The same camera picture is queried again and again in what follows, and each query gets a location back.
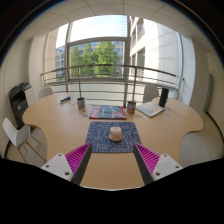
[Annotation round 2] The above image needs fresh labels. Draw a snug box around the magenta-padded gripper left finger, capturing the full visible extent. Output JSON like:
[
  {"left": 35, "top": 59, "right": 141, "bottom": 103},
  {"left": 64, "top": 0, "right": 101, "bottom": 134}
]
[{"left": 40, "top": 142, "right": 93, "bottom": 186}]

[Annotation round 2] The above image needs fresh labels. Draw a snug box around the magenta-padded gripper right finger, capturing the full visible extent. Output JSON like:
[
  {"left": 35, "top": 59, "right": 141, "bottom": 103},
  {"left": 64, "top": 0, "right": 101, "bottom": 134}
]
[{"left": 132, "top": 142, "right": 184, "bottom": 186}]

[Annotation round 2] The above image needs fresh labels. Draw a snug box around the beige computer mouse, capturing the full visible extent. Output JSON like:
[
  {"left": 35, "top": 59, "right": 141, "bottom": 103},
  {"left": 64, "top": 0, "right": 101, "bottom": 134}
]
[{"left": 108, "top": 126, "right": 124, "bottom": 143}]

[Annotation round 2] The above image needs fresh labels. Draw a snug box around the dark blue patterned mouse pad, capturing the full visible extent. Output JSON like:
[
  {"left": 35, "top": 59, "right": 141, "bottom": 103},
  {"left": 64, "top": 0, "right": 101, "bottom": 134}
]
[{"left": 85, "top": 120, "right": 143, "bottom": 154}]

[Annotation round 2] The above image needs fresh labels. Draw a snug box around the white chair with wooden legs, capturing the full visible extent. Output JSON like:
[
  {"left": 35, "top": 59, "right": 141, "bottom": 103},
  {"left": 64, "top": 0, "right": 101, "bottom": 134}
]
[{"left": 2, "top": 117, "right": 46, "bottom": 164}]

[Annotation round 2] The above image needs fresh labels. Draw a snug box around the open light illustrated book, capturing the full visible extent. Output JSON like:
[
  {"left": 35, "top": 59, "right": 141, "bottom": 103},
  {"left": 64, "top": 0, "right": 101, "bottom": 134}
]
[{"left": 136, "top": 101, "right": 166, "bottom": 118}]

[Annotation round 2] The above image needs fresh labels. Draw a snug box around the dark blue stapler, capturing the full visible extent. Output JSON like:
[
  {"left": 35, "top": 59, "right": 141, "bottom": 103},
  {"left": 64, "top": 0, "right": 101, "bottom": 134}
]
[{"left": 59, "top": 96, "right": 72, "bottom": 105}]

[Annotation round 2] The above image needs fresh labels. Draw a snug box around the black upright speaker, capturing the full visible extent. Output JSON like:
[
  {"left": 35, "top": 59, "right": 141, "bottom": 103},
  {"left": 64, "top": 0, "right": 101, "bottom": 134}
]
[{"left": 158, "top": 87, "right": 170, "bottom": 108}]

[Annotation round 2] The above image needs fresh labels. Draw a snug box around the white and red mug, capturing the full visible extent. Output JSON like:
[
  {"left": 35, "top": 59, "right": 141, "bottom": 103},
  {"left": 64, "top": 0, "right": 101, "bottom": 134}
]
[{"left": 126, "top": 100, "right": 137, "bottom": 114}]

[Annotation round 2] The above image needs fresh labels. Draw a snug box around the red and dark magazine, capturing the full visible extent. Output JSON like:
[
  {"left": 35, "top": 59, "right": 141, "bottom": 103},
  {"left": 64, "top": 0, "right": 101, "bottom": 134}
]
[{"left": 88, "top": 104, "right": 128, "bottom": 121}]

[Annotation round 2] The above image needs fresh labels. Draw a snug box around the black and white printer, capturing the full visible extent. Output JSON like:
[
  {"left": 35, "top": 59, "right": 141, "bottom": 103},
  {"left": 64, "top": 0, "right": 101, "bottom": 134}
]
[{"left": 8, "top": 81, "right": 33, "bottom": 129}]

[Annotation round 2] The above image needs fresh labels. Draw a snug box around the metal balcony railing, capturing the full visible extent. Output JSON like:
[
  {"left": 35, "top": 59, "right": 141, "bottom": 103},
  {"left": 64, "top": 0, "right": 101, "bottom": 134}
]
[{"left": 40, "top": 63, "right": 185, "bottom": 108}]

